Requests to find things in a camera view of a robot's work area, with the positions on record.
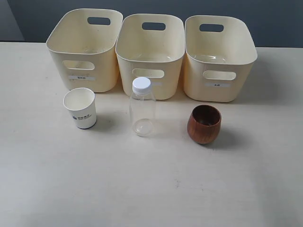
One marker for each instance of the right cream plastic bin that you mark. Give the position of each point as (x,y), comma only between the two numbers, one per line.
(220,53)

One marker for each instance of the brown wooden cup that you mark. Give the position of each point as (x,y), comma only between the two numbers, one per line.
(204,124)

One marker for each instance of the cream plastic bin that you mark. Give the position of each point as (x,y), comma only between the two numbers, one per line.
(152,46)
(220,53)
(82,46)

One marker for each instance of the white paper cup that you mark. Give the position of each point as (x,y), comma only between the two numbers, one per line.
(80,102)

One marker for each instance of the middle cream plastic bin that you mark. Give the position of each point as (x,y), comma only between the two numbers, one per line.
(152,46)

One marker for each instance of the clear plastic bottle white cap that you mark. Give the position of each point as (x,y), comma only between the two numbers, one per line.
(142,107)

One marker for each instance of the left cream plastic bin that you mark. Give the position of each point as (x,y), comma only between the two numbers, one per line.
(82,46)

